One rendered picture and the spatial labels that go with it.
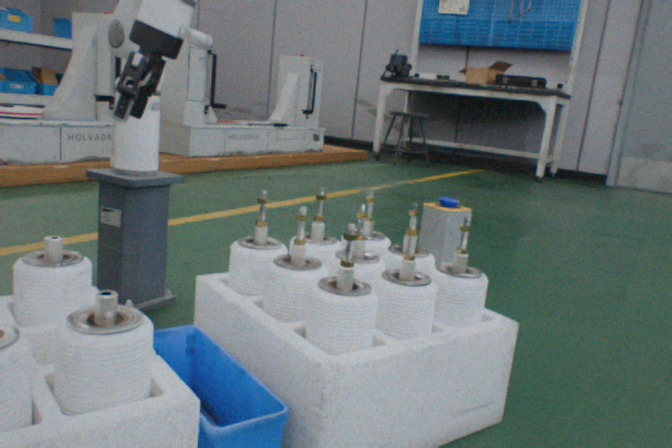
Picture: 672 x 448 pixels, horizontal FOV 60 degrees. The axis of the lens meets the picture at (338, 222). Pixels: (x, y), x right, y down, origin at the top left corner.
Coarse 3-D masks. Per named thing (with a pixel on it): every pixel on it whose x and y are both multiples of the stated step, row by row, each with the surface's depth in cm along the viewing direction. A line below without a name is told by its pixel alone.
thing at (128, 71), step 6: (132, 54) 83; (132, 60) 83; (144, 60) 83; (126, 66) 83; (138, 66) 83; (144, 66) 84; (126, 72) 83; (132, 72) 83; (138, 72) 83; (120, 78) 83; (138, 78) 83; (120, 84) 83; (132, 90) 83
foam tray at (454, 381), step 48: (240, 336) 89; (288, 336) 80; (384, 336) 83; (432, 336) 85; (480, 336) 89; (288, 384) 79; (336, 384) 73; (384, 384) 78; (432, 384) 85; (480, 384) 92; (288, 432) 79; (336, 432) 75; (384, 432) 81; (432, 432) 87
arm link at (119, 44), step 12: (120, 0) 116; (132, 0) 114; (120, 12) 116; (132, 12) 114; (120, 24) 116; (132, 24) 115; (108, 36) 119; (120, 36) 117; (120, 48) 118; (132, 48) 117
